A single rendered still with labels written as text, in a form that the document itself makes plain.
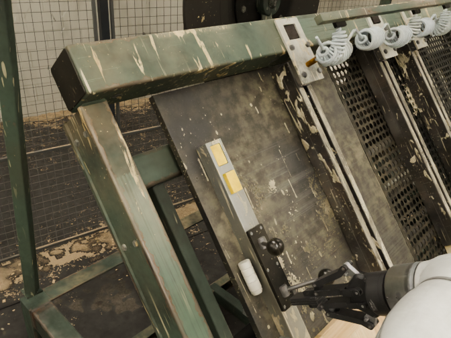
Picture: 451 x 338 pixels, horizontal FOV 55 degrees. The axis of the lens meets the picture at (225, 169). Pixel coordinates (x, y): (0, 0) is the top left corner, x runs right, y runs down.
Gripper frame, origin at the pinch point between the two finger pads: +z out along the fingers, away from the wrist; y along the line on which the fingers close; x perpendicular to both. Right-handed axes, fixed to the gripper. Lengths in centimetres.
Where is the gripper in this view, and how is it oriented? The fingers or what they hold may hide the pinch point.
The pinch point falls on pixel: (307, 298)
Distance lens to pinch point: 92.6
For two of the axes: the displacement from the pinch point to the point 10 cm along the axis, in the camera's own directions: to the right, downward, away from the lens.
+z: -5.9, 2.8, 7.6
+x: 6.9, -3.1, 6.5
